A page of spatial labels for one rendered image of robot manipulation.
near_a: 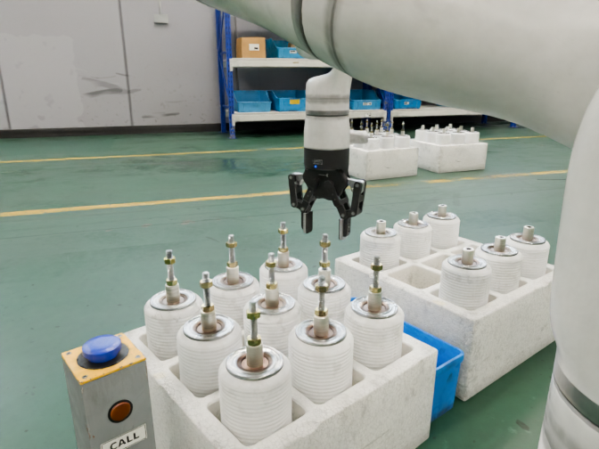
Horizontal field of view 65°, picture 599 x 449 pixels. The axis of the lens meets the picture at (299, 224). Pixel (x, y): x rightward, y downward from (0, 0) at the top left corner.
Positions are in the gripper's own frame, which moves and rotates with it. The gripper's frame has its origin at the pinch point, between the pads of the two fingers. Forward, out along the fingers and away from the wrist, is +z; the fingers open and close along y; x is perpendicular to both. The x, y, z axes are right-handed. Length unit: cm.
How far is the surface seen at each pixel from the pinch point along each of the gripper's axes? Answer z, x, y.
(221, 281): 10.4, -9.0, -16.3
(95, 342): 2.8, -41.3, -6.6
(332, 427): 19.7, -22.0, 13.1
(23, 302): 36, -6, -92
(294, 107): 6, 369, -232
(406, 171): 32, 219, -57
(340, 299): 11.8, -1.9, 4.3
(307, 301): 12.2, -4.7, -0.7
